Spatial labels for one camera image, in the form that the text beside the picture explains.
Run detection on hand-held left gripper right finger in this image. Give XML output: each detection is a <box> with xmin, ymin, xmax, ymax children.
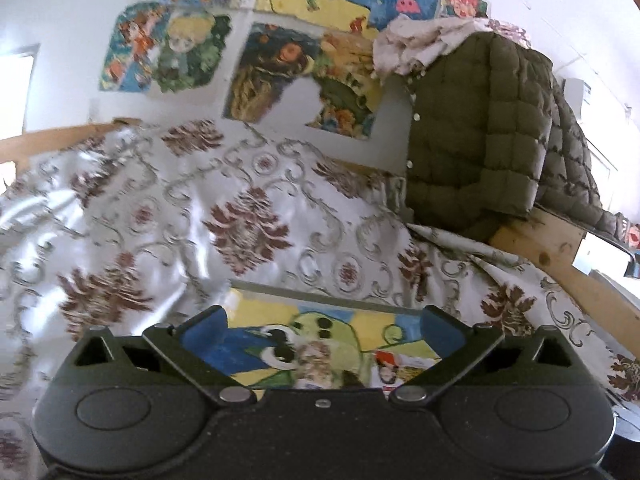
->
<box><xmin>389</xmin><ymin>306</ymin><xmax>577</xmax><ymax>408</ymax></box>

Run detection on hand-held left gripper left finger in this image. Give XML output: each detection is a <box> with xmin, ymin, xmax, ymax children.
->
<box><xmin>73</xmin><ymin>304</ymin><xmax>259</xmax><ymax>408</ymax></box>

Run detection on white green snack packet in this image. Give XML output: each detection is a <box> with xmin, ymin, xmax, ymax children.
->
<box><xmin>371</xmin><ymin>349</ymin><xmax>443</xmax><ymax>392</ymax></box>

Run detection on grey tray with painted bottom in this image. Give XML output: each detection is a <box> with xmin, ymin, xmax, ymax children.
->
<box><xmin>220</xmin><ymin>284</ymin><xmax>483</xmax><ymax>392</ymax></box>

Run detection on clear nut snack packet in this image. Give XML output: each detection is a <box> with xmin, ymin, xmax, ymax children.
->
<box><xmin>294</xmin><ymin>341</ymin><xmax>352</xmax><ymax>391</ymax></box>

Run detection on floral printed blanket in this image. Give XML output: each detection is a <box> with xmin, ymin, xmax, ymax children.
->
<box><xmin>0</xmin><ymin>119</ymin><xmax>640</xmax><ymax>480</ymax></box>

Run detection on wooden bed end board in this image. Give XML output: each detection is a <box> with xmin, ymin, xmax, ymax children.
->
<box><xmin>489</xmin><ymin>206</ymin><xmax>640</xmax><ymax>363</ymax></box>

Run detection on olive quilted jacket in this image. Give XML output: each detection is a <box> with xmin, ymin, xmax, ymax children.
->
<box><xmin>404</xmin><ymin>30</ymin><xmax>620</xmax><ymax>245</ymax></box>

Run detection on pink ruffled cloth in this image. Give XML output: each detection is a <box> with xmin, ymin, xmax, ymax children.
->
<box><xmin>372</xmin><ymin>15</ymin><xmax>497</xmax><ymax>82</ymax></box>

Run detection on window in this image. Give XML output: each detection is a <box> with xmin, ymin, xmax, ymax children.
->
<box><xmin>0</xmin><ymin>44</ymin><xmax>41</xmax><ymax>142</ymax></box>

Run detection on wooden bed side rail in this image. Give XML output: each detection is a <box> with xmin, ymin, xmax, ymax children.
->
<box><xmin>0</xmin><ymin>117</ymin><xmax>143</xmax><ymax>173</ymax></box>

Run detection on cartoon wall posters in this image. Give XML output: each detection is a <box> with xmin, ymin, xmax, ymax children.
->
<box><xmin>223</xmin><ymin>22</ymin><xmax>385</xmax><ymax>140</ymax></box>

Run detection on blond child wall poster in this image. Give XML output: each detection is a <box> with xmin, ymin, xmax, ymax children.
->
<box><xmin>151</xmin><ymin>9</ymin><xmax>234</xmax><ymax>95</ymax></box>

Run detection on blue girl wall poster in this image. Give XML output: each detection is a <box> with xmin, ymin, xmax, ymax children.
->
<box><xmin>99</xmin><ymin>2</ymin><xmax>172</xmax><ymax>95</ymax></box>

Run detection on small red-haired wall poster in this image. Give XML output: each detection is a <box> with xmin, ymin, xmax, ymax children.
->
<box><xmin>440</xmin><ymin>0</ymin><xmax>490</xmax><ymax>22</ymax></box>

